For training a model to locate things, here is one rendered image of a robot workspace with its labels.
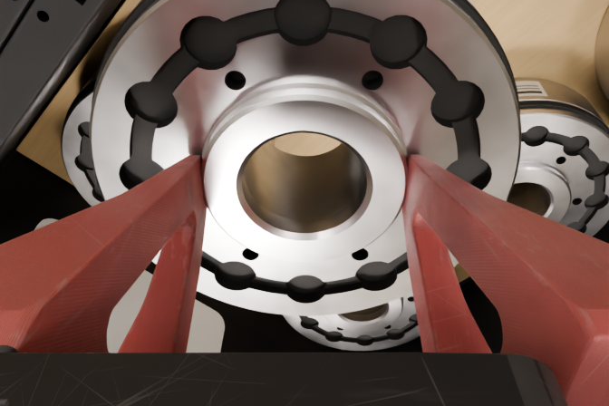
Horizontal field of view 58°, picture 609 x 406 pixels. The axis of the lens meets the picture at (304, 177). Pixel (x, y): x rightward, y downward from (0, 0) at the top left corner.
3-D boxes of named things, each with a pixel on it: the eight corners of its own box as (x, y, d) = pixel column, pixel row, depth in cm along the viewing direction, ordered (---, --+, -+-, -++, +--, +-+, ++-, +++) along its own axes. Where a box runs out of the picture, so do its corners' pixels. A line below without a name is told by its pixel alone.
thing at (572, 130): (488, 286, 32) (490, 294, 32) (373, 191, 28) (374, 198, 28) (658, 194, 28) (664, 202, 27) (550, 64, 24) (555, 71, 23)
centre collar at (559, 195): (503, 247, 30) (506, 256, 29) (447, 198, 28) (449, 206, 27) (587, 199, 27) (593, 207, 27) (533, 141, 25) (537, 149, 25)
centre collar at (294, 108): (305, 276, 15) (305, 294, 15) (159, 174, 13) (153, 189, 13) (449, 173, 13) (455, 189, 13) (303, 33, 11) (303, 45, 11)
